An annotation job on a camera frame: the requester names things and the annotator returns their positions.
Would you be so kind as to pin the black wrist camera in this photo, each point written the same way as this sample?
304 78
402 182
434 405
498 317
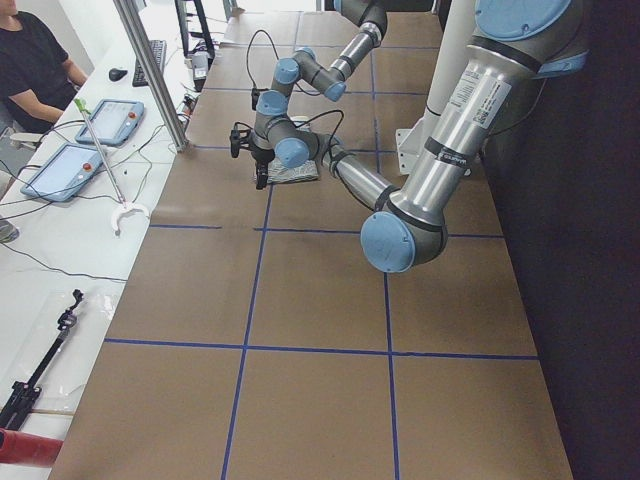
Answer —
239 138
259 99

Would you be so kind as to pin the aluminium frame post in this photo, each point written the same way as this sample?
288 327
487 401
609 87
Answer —
140 43

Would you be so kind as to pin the blue teach pendant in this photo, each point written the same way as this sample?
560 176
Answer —
115 120
66 172

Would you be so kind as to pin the black tripod stick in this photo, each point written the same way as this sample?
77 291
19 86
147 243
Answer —
25 393

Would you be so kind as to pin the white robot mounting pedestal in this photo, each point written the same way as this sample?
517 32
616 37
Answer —
451 62

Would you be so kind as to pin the white reacher grabber stick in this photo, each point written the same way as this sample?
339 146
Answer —
124 207

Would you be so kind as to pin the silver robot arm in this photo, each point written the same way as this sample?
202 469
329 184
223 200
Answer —
512 42
329 80

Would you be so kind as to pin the blue white striped polo shirt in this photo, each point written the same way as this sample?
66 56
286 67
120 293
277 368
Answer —
280 174

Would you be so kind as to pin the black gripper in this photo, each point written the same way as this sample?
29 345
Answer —
261 159

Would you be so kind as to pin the red cylinder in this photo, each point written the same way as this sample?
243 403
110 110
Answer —
30 450

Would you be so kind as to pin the black computer mouse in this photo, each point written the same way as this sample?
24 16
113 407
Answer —
116 74

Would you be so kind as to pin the near blue teach pendant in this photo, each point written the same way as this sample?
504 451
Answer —
66 172

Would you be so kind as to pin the far blue teach pendant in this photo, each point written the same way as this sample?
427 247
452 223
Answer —
115 120

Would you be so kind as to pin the person in black shirt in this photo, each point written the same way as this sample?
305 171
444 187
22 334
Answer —
38 77

